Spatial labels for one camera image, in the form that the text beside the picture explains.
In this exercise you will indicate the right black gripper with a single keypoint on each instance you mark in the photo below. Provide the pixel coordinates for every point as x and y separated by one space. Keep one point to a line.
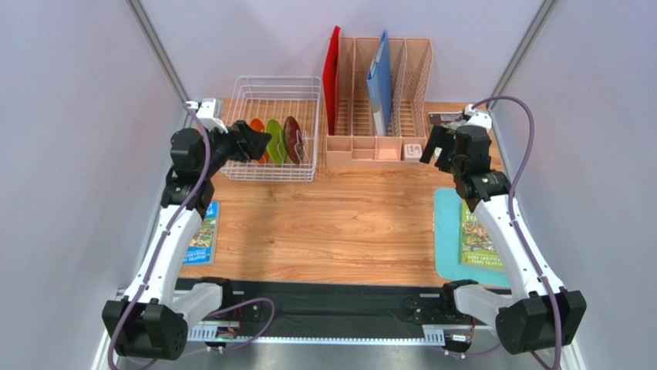
439 142

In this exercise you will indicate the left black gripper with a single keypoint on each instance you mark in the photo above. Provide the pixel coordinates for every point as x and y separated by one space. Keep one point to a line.
254 143

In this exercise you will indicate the red floral plate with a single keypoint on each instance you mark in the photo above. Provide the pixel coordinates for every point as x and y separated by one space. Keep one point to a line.
293 140

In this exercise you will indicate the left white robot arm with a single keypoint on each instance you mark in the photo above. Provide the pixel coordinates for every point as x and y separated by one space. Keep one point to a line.
148 321

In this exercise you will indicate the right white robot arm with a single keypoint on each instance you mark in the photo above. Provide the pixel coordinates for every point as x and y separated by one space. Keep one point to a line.
541 312

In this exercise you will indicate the green plate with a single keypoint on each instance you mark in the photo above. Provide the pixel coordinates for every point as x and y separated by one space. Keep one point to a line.
276 146

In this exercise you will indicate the white power adapter cube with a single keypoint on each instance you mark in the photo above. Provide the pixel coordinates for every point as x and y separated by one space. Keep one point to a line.
412 152

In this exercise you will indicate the illustrated book back right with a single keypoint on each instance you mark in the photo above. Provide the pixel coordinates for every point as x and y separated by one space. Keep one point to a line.
451 120

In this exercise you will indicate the teal cutting board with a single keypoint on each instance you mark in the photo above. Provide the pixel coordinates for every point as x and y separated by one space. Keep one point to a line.
446 218

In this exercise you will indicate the pink desk file organizer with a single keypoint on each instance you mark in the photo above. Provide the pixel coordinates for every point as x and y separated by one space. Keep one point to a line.
355 143

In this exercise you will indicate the blue folder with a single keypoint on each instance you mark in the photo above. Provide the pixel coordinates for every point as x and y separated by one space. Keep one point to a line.
379 84

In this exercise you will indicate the red folder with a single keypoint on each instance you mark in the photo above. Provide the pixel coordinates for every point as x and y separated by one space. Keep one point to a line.
330 80

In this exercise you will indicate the green storey treehouse book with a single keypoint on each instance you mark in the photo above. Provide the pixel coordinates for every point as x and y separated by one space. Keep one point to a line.
476 247

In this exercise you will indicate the blue storey treehouse book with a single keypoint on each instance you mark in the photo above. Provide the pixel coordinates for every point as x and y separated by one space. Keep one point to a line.
203 244

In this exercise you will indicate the white wire dish rack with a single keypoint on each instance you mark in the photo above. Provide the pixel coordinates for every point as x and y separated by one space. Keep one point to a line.
288 108

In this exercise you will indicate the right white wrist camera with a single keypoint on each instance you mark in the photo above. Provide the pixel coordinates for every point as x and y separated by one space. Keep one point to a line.
477 117

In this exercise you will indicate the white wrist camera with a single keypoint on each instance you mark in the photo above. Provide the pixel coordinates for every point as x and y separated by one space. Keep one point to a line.
477 117
209 111

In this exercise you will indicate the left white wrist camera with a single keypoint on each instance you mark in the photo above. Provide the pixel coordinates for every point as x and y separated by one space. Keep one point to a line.
209 111

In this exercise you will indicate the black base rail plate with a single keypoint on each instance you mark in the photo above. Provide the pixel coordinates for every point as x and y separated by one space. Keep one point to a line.
313 310

